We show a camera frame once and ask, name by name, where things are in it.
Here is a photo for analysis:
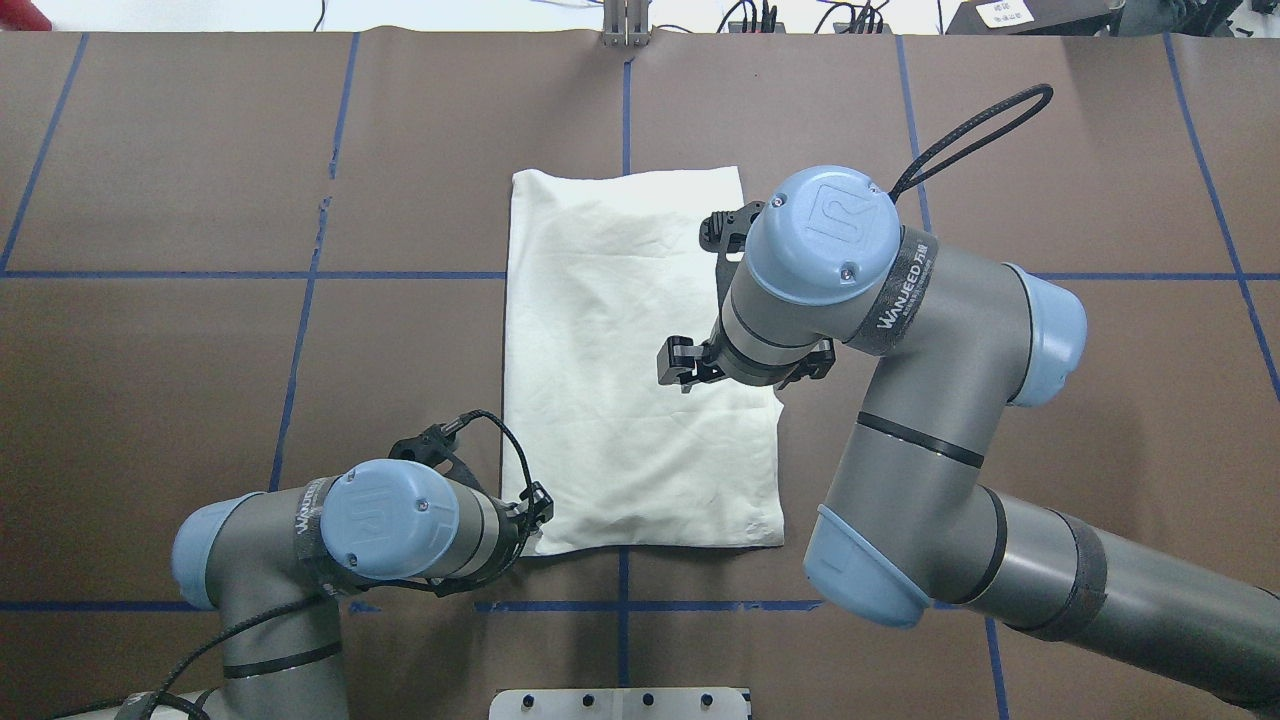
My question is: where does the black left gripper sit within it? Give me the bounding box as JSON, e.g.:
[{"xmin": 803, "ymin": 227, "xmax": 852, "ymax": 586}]
[{"xmin": 485, "ymin": 482, "xmax": 554, "ymax": 577}]

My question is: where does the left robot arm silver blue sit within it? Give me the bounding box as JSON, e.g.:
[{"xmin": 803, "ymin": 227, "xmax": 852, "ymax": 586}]
[{"xmin": 67, "ymin": 459, "xmax": 553, "ymax": 719}]

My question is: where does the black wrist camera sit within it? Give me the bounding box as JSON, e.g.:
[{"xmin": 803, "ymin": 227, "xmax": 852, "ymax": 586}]
[
  {"xmin": 387, "ymin": 419, "xmax": 465, "ymax": 471},
  {"xmin": 698, "ymin": 201, "xmax": 765, "ymax": 255}
]

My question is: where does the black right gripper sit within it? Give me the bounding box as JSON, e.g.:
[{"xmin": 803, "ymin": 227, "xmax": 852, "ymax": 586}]
[{"xmin": 655, "ymin": 336, "xmax": 836, "ymax": 393}]

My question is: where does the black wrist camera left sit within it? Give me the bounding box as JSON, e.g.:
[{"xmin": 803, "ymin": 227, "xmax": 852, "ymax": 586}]
[{"xmin": 387, "ymin": 419, "xmax": 465, "ymax": 471}]

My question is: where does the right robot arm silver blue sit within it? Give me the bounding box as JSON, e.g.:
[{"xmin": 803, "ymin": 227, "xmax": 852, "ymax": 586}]
[{"xmin": 657, "ymin": 165, "xmax": 1279, "ymax": 719}]

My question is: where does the cream long-sleeve cat shirt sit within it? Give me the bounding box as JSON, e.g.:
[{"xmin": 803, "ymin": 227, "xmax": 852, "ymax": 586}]
[{"xmin": 503, "ymin": 167, "xmax": 785, "ymax": 557}]

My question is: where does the black orange connector box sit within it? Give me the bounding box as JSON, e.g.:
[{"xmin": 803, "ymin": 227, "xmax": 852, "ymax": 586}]
[{"xmin": 716, "ymin": 0, "xmax": 785, "ymax": 35}]

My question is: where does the aluminium frame post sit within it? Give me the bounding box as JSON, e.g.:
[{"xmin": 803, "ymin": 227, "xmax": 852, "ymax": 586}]
[{"xmin": 599, "ymin": 0, "xmax": 652, "ymax": 47}]

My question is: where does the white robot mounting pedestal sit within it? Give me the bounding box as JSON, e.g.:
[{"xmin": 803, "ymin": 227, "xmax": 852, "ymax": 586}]
[{"xmin": 488, "ymin": 685, "xmax": 754, "ymax": 719}]

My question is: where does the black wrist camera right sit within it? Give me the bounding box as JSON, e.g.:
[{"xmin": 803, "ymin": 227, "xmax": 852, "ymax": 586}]
[{"xmin": 698, "ymin": 201, "xmax": 765, "ymax": 255}]

